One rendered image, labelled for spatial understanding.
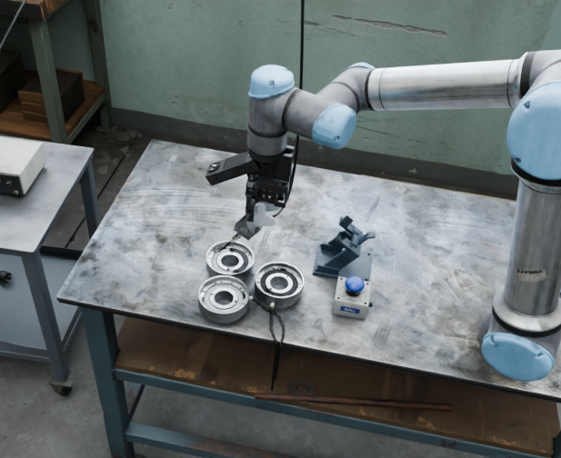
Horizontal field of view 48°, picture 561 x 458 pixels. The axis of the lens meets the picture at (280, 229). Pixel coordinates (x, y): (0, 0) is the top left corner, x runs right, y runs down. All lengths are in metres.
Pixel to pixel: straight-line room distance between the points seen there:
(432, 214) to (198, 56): 1.62
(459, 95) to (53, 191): 1.16
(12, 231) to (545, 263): 1.27
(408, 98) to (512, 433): 0.84
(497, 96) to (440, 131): 1.91
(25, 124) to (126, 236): 1.53
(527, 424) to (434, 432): 0.22
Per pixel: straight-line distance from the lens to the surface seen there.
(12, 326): 2.15
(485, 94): 1.07
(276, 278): 1.36
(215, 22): 2.86
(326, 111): 1.07
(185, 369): 1.55
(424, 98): 1.11
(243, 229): 1.33
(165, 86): 3.09
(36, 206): 1.80
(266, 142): 1.15
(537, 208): 0.98
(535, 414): 1.65
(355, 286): 1.30
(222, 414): 2.12
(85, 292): 1.39
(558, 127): 0.89
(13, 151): 1.88
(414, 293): 1.43
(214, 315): 1.28
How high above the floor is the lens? 1.81
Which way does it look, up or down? 42 degrees down
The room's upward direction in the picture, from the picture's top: 6 degrees clockwise
